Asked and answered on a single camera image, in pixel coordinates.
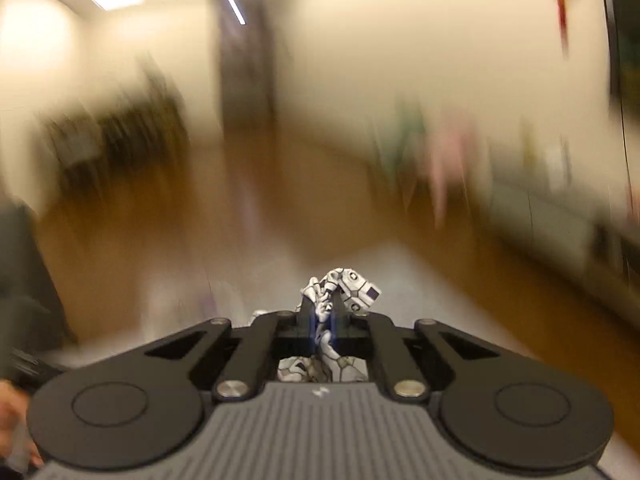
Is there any pink plastic chair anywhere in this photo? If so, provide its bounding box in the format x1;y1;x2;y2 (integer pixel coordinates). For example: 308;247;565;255
422;120;473;228

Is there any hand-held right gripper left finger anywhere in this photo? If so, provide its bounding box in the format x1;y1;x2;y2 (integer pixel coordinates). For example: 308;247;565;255
145;304;322;404

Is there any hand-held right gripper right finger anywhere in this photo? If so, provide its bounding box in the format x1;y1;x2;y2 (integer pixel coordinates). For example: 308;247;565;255
326;294;502;402

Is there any dark doorway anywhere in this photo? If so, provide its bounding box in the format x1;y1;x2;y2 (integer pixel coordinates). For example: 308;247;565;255
215;0;279;136

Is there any white black patterned garment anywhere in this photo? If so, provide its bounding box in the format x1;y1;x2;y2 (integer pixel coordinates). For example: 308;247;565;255
277;267;383;384

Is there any person's left hand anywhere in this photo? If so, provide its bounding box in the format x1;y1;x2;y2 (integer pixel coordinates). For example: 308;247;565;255
0;380;45;467

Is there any person's grey left sleeve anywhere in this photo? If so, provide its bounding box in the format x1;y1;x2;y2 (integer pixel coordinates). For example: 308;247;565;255
0;199;68;386

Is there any dark furniture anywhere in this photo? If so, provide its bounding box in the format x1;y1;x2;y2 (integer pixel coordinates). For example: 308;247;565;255
42;57;193;196

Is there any red hanging ornament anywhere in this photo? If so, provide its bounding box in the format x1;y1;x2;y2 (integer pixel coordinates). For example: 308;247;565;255
542;0;573;56

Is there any grey low sideboard cabinet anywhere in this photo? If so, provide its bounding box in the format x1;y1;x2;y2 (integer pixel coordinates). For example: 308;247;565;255
487;175;640;313

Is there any wall television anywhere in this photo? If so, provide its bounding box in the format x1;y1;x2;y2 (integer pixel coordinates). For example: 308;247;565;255
601;0;640;111

